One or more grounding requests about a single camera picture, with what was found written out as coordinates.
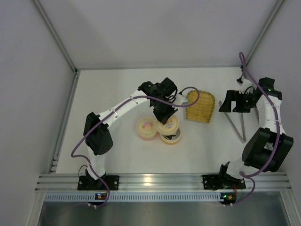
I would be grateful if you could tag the cream lid orange label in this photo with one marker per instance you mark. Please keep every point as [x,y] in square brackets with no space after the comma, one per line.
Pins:
[170,128]

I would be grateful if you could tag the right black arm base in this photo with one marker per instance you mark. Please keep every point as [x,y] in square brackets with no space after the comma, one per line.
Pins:
[218,182]

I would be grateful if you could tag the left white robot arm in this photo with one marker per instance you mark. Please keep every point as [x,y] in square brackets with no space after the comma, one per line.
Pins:
[98,127]

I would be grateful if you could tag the woven bamboo tray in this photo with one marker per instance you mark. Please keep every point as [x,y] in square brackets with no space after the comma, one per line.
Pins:
[203,109]

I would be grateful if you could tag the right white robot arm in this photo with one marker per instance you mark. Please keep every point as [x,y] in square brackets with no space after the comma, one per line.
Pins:
[269,146]

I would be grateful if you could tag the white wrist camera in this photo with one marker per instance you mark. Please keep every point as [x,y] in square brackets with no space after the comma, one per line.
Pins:
[245,85]
[181,100]

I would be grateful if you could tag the salmon sushi roll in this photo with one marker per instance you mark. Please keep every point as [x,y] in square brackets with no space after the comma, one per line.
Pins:
[171,137]

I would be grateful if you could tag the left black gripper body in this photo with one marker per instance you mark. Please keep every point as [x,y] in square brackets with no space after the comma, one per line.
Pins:
[163,112]

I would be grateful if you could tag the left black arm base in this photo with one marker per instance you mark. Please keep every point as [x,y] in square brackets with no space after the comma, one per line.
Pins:
[87,183]

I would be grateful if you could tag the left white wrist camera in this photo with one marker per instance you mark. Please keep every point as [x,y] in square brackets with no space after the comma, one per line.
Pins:
[181,100]

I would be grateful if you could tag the aluminium front rail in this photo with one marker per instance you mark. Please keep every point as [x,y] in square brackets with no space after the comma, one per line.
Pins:
[179,182]

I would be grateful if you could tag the cream lid pink label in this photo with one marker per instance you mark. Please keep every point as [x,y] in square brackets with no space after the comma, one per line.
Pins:
[146,125]

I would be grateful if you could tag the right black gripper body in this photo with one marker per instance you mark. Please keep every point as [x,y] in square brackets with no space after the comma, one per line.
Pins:
[233,101]

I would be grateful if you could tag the slotted cable duct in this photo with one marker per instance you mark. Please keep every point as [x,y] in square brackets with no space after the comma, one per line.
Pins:
[134,197]

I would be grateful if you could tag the pink bottom bowl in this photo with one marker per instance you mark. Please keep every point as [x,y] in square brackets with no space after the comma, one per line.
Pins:
[147,137]

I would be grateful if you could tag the orange bottom bowl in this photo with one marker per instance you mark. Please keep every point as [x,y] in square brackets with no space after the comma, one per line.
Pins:
[172,142]

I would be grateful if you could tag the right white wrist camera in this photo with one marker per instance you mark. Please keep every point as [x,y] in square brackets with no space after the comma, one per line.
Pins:
[245,85]

